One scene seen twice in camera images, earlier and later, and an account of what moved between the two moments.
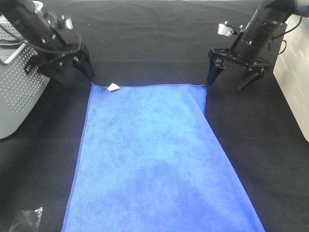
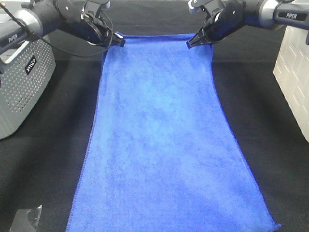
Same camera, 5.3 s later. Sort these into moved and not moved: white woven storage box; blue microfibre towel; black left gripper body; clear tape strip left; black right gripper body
Moved: black right gripper body; blue microfibre towel; black left gripper body
Not moved: white woven storage box; clear tape strip left
